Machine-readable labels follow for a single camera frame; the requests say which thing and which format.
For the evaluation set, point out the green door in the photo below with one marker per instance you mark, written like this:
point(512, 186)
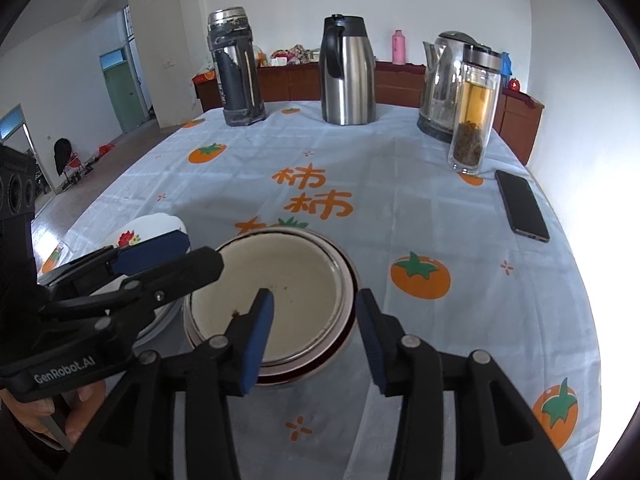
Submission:
point(122, 95)

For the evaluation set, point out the white enamel bowl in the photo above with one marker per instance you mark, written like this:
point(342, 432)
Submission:
point(300, 285)

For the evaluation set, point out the red white patterned bag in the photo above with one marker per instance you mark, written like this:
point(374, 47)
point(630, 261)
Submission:
point(295, 54)

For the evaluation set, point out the blue white packet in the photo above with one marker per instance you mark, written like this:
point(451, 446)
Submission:
point(507, 65)

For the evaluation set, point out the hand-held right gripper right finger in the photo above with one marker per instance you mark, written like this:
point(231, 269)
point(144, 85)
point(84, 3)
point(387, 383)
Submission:
point(372, 340)

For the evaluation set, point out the small red ornament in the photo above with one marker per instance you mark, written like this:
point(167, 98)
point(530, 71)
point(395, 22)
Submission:
point(513, 84)

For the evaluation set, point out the pink thermos bottle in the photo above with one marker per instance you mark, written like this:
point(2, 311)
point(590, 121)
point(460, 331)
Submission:
point(398, 47)

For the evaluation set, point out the red item on floor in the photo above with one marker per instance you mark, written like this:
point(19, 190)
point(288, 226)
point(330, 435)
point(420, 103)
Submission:
point(106, 149)

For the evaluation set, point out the barred transom window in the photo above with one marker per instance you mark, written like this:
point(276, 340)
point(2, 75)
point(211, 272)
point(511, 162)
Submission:
point(127, 25)

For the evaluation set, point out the dark grey thermos flask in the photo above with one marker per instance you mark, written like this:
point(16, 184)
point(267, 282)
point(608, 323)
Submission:
point(235, 75)

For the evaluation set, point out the red printed box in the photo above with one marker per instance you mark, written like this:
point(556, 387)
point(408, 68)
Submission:
point(204, 77)

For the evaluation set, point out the black stroller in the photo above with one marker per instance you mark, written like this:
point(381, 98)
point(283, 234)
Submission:
point(62, 157)

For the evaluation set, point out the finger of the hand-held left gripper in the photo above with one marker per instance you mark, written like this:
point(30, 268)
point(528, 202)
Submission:
point(150, 255)
point(195, 270)

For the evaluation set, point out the persimmon print tablecloth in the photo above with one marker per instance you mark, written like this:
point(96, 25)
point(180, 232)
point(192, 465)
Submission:
point(425, 210)

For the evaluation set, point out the brown wooden sideboard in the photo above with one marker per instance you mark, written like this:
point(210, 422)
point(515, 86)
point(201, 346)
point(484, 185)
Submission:
point(295, 82)

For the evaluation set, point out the stainless steel bowl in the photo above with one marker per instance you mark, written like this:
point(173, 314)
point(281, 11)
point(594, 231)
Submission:
point(310, 374)

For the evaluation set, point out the person's left hand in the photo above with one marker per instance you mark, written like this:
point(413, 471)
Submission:
point(85, 410)

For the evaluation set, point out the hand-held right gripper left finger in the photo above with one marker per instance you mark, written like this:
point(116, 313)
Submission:
point(257, 345)

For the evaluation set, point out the glass tea bottle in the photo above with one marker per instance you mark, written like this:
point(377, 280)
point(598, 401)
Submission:
point(472, 125)

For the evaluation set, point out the stainless steel electric kettle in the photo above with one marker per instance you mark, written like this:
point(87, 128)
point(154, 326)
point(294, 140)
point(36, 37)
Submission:
point(440, 90)

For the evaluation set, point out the black smartphone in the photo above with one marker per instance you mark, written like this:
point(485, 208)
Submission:
point(522, 205)

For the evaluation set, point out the blue interior window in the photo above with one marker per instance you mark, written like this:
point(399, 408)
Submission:
point(11, 122)

